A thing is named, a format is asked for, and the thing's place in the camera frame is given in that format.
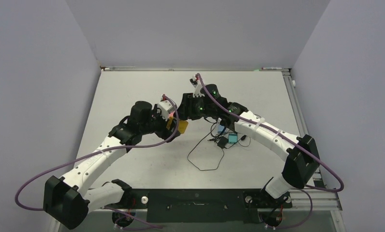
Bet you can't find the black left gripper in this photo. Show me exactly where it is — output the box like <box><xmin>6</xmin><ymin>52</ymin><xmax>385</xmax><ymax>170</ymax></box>
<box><xmin>140</xmin><ymin>105</ymin><xmax>179</xmax><ymax>142</ymax></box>

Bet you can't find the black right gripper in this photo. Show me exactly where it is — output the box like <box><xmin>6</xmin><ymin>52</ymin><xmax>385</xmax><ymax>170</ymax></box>
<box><xmin>175</xmin><ymin>93</ymin><xmax>216</xmax><ymax>121</ymax></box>

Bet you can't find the yellow block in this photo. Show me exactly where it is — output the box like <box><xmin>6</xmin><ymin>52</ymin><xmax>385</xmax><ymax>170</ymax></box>
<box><xmin>166</xmin><ymin>116</ymin><xmax>189</xmax><ymax>134</ymax></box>

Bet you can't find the black TP-Link adapter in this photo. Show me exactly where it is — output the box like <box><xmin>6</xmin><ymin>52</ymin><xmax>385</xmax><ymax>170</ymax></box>
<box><xmin>217</xmin><ymin>137</ymin><xmax>229</xmax><ymax>149</ymax></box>

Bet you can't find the teal block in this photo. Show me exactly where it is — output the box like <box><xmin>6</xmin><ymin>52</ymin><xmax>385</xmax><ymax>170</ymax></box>
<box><xmin>228</xmin><ymin>133</ymin><xmax>238</xmax><ymax>145</ymax></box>

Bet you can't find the pink triangular power strip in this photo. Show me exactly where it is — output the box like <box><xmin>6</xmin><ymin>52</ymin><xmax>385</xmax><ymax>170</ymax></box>
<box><xmin>156</xmin><ymin>107</ymin><xmax>175</xmax><ymax>120</ymax></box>

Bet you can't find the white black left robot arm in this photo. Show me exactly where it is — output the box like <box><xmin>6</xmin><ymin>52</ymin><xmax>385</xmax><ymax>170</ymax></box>
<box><xmin>43</xmin><ymin>98</ymin><xmax>179</xmax><ymax>230</ymax></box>

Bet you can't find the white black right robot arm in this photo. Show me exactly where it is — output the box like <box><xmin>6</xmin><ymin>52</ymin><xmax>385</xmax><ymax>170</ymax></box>
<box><xmin>178</xmin><ymin>84</ymin><xmax>319</xmax><ymax>207</ymax></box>

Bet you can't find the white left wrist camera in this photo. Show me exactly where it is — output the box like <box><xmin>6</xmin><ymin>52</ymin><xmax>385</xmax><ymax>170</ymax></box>
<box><xmin>157</xmin><ymin>99</ymin><xmax>177</xmax><ymax>121</ymax></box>

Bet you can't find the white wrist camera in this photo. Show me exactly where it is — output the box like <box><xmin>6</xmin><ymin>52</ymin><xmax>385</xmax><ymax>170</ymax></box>
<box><xmin>157</xmin><ymin>99</ymin><xmax>177</xmax><ymax>121</ymax></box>
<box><xmin>190</xmin><ymin>77</ymin><xmax>206</xmax><ymax>98</ymax></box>

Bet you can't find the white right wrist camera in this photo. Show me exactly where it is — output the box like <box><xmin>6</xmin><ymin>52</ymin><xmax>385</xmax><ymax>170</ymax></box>
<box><xmin>190</xmin><ymin>77</ymin><xmax>206</xmax><ymax>98</ymax></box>

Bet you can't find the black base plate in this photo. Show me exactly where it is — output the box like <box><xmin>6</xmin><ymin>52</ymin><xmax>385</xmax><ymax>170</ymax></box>
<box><xmin>99</xmin><ymin>188</ymin><xmax>293</xmax><ymax>224</ymax></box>

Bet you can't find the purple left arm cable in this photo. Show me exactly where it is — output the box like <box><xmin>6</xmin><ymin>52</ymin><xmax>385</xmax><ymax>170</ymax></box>
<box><xmin>14</xmin><ymin>94</ymin><xmax>180</xmax><ymax>231</ymax></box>

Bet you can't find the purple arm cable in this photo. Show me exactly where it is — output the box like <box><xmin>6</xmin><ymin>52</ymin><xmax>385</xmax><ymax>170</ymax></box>
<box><xmin>14</xmin><ymin>94</ymin><xmax>180</xmax><ymax>231</ymax></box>
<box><xmin>195</xmin><ymin>72</ymin><xmax>345</xmax><ymax>231</ymax></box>

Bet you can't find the aluminium frame rail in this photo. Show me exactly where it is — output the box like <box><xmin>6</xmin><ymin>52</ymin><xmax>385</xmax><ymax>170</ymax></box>
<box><xmin>282</xmin><ymin>68</ymin><xmax>325</xmax><ymax>188</ymax></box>

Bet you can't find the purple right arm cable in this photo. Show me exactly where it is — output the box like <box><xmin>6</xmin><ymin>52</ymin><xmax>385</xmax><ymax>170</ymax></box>
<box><xmin>195</xmin><ymin>72</ymin><xmax>345</xmax><ymax>231</ymax></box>

